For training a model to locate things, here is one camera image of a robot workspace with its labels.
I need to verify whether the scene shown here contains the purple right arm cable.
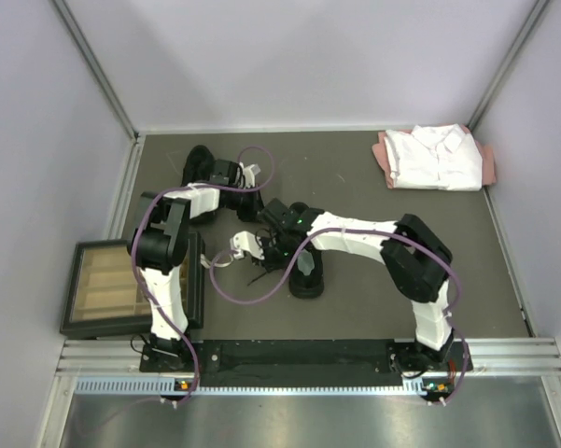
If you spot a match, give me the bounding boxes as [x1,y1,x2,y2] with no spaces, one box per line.
[208,227,470,405]

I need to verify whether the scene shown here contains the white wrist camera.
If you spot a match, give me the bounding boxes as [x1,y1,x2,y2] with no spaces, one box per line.
[238,162,260,189]
[230,231,264,260]

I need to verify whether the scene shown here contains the black base plate strip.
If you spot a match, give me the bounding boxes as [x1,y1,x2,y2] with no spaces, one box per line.
[138,338,473,387]

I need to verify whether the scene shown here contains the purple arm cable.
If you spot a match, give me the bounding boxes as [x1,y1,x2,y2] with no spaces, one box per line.
[208,227,470,405]
[129,145,275,406]

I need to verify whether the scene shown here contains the black framed compartment box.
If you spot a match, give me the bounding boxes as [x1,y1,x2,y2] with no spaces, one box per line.
[60,231,205,340]

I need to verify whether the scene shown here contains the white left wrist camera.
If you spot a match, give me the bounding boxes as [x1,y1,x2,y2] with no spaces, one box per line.
[238,162,260,189]

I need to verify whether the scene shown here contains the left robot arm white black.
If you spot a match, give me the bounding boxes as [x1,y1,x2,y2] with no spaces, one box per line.
[128,160,263,371]

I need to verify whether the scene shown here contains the white ribbon loop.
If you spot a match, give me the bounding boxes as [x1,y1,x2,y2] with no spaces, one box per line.
[200,252,234,270]

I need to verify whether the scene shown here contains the black shoe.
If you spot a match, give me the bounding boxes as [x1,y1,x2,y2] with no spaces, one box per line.
[288,202,324,300]
[181,145,216,187]

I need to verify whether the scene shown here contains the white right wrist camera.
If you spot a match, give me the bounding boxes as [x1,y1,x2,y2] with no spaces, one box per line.
[230,231,264,260]

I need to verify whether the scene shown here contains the white folded shirt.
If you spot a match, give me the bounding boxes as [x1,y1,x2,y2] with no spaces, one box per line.
[383,123,484,191]

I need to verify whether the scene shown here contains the pink folded cloth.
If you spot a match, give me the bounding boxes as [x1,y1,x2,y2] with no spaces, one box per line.
[371,130,498,190]

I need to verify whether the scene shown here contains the white slotted cable duct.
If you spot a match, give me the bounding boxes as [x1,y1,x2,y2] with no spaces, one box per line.
[76,377,446,397]

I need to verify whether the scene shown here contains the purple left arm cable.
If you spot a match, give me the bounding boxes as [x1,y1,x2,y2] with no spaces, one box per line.
[129,145,275,406]

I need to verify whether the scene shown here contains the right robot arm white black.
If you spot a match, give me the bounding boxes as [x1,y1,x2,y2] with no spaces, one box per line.
[252,199,454,370]

